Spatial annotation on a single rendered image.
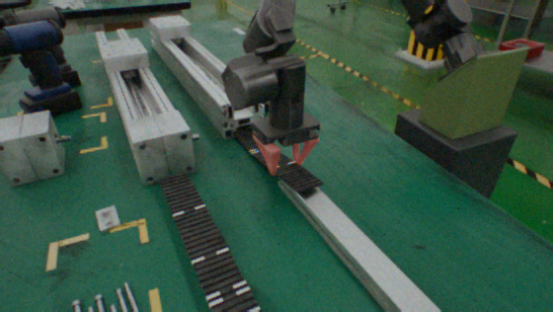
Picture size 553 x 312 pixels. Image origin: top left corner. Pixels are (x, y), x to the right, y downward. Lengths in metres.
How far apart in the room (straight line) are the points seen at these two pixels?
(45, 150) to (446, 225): 0.71
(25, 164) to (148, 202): 0.25
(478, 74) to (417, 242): 0.40
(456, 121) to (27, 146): 0.85
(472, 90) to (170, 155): 0.62
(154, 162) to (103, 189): 0.11
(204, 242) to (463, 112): 0.61
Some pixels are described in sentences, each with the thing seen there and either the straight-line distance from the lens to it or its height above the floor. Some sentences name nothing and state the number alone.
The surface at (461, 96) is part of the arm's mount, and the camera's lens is 0.85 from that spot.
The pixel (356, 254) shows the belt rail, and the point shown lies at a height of 0.81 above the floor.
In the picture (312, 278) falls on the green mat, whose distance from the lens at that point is 0.51.
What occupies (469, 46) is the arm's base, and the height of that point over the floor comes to 0.96.
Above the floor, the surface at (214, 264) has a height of 0.81.
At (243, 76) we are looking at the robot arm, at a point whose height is 1.01.
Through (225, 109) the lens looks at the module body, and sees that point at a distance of 0.76.
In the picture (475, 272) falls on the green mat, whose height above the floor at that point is 0.78.
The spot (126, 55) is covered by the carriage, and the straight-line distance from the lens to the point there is 1.02.
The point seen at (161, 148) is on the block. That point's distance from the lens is 0.66.
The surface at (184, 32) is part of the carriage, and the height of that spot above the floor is 0.88.
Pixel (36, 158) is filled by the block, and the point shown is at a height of 0.83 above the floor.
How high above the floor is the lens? 1.18
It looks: 33 degrees down
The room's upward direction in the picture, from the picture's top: straight up
